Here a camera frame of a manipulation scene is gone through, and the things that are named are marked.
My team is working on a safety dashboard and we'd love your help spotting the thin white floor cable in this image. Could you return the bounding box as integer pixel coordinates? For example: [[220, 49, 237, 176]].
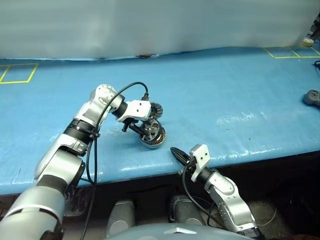
[[257, 207, 278, 227]]

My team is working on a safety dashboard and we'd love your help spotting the grey robot torso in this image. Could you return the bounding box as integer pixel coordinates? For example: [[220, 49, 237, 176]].
[[104, 223, 238, 240]]

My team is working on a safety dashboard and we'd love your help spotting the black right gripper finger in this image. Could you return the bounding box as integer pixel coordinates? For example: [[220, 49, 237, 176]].
[[170, 146, 192, 162], [172, 152, 189, 166]]

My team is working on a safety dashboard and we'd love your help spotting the blue table cover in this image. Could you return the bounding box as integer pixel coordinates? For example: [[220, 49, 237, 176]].
[[0, 45, 320, 196]]

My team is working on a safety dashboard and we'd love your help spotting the clear plastic bag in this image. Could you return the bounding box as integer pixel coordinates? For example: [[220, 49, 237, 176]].
[[64, 187, 93, 217]]

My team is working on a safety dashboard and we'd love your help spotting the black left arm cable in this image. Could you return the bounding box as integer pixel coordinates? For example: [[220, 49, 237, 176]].
[[79, 81, 151, 240]]

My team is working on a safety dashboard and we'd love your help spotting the dark background object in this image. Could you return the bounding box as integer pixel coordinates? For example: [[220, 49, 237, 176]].
[[311, 18, 320, 41]]

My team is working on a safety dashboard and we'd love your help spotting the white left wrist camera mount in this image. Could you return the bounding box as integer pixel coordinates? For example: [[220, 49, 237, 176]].
[[116, 99, 153, 123]]

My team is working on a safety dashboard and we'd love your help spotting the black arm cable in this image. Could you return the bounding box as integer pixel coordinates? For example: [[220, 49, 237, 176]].
[[79, 81, 151, 240], [181, 166, 236, 231]]

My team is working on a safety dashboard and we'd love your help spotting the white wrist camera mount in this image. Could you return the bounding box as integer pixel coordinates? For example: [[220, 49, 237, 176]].
[[189, 144, 210, 182], [116, 99, 153, 123]]

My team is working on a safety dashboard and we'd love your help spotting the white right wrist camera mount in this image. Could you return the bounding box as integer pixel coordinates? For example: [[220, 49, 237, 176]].
[[189, 144, 210, 182]]

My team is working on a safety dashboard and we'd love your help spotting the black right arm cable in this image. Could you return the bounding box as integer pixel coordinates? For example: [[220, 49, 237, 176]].
[[181, 166, 236, 231]]

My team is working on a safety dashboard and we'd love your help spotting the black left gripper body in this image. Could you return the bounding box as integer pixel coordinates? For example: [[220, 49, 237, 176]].
[[121, 119, 142, 132]]

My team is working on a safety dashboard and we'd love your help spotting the white backdrop sheet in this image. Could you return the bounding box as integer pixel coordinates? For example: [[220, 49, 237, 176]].
[[0, 0, 320, 61]]

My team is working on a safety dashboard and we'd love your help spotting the round motor housing base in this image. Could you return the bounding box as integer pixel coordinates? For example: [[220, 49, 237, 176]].
[[138, 124, 167, 150]]

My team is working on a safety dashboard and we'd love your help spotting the grey game controller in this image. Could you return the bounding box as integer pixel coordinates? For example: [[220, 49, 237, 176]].
[[304, 89, 320, 107]]

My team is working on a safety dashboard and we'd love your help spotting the spoked metal rotor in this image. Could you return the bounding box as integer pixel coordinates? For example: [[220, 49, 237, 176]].
[[139, 118, 161, 143]]

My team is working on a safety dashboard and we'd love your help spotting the grey rounded leg cover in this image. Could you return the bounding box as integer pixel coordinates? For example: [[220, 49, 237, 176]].
[[169, 194, 206, 226], [106, 199, 136, 237]]

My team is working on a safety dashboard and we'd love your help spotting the round hinged motor lid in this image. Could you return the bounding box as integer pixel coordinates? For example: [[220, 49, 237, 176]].
[[148, 102, 164, 120]]

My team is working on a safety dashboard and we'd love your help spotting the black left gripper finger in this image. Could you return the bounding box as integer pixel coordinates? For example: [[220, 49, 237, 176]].
[[129, 124, 149, 136]]

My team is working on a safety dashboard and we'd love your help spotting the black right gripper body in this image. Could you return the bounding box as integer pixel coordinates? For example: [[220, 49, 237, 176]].
[[178, 156, 199, 176]]

